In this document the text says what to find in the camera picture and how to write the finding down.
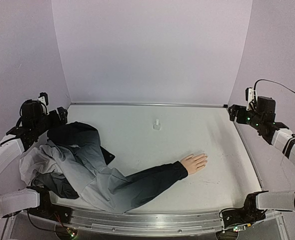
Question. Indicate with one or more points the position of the aluminium table rail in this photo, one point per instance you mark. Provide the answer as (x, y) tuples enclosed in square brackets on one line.
[(187, 105), (258, 176)]

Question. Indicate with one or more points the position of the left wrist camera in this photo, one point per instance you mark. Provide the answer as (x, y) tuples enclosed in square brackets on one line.
[(43, 97)]

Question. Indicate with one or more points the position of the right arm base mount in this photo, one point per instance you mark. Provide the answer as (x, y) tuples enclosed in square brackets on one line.
[(248, 214)]

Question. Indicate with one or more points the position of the mannequin hand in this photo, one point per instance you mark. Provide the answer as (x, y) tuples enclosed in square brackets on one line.
[(194, 163)]

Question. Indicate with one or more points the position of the aluminium right table rail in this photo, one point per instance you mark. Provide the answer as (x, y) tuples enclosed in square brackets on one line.
[(258, 176)]

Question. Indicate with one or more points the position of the grey black jacket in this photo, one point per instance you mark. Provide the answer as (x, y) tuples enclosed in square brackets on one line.
[(72, 165)]

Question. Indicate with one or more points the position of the clear nail polish bottle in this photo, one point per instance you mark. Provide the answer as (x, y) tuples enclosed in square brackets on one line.
[(157, 125)]

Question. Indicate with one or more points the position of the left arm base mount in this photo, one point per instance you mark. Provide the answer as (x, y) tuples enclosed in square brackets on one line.
[(50, 211)]

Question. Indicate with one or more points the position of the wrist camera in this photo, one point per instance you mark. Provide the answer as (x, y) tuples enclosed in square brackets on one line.
[(43, 97), (250, 99)]

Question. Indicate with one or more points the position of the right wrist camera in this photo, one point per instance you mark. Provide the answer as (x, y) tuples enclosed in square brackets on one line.
[(250, 99)]

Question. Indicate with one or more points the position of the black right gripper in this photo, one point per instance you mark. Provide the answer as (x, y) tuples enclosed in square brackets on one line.
[(236, 113)]

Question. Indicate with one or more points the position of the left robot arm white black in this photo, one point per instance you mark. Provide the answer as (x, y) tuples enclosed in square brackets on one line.
[(34, 120)]

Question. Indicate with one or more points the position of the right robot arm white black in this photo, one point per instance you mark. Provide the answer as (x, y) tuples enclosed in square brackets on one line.
[(276, 134)]

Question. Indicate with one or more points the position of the aluminium back table rail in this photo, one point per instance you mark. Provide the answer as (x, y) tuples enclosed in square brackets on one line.
[(187, 105)]

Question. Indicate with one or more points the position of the aluminium front rail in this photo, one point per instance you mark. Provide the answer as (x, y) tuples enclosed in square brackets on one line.
[(155, 219)]

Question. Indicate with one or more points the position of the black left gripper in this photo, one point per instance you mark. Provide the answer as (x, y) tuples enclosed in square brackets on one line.
[(57, 122)]

